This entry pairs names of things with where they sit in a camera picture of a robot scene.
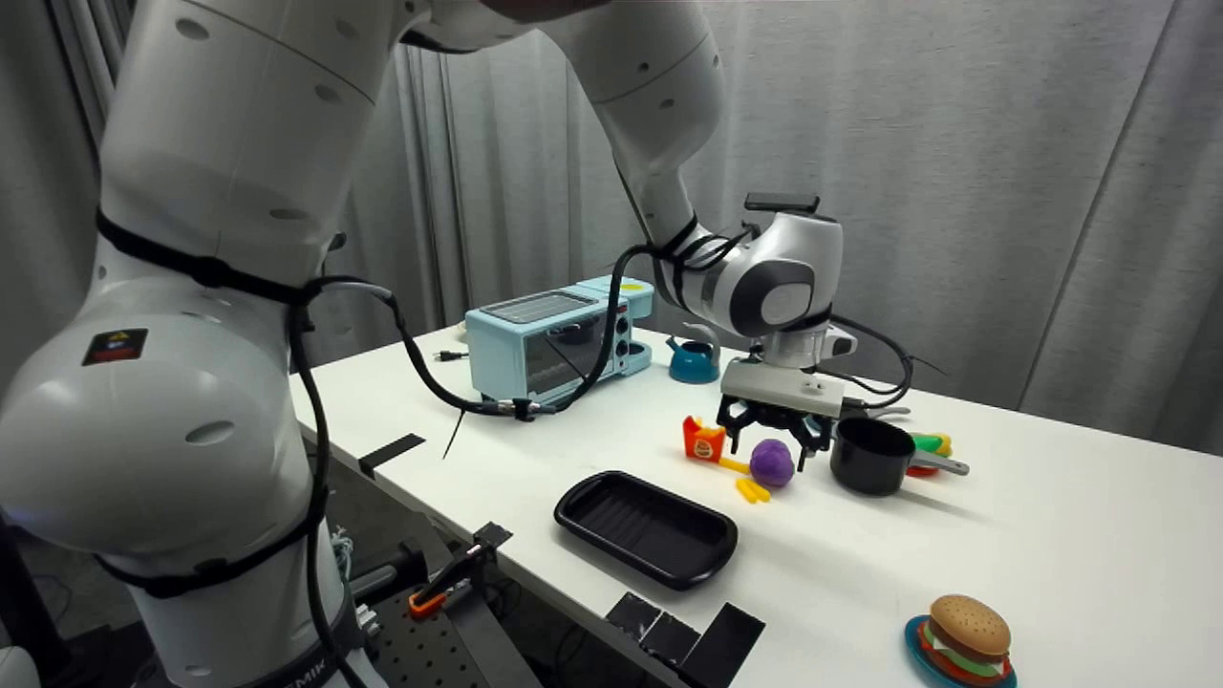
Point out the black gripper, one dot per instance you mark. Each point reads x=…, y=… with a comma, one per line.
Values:
x=778, y=419

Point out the yellow toy fry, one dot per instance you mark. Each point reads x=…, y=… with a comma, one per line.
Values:
x=754, y=492
x=731, y=466

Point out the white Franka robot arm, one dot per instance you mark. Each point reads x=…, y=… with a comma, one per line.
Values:
x=194, y=446

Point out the purple toy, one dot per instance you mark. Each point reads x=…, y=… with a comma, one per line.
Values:
x=771, y=465

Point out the red fry container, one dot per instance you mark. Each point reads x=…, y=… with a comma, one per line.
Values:
x=705, y=439

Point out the black toy pot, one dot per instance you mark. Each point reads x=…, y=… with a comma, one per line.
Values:
x=871, y=455

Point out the teal toy kettle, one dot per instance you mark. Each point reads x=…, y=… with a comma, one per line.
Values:
x=692, y=362

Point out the small red toy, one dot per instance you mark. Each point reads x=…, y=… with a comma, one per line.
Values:
x=922, y=470

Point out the green yellow toy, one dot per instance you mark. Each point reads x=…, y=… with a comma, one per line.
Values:
x=933, y=446

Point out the light blue toy oven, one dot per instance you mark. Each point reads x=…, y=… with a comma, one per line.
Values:
x=556, y=343

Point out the teal toy plate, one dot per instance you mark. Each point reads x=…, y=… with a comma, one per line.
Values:
x=915, y=643

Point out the toy burger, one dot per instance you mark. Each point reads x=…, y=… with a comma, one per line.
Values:
x=969, y=637

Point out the black plastic tray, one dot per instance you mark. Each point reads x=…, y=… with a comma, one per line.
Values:
x=647, y=527

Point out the grey curtain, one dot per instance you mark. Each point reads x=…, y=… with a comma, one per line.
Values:
x=1019, y=193

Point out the black table bracket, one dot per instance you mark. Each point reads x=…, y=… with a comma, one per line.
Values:
x=690, y=631
x=492, y=536
x=388, y=453

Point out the black bar camera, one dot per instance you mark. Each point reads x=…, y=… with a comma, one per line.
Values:
x=783, y=201

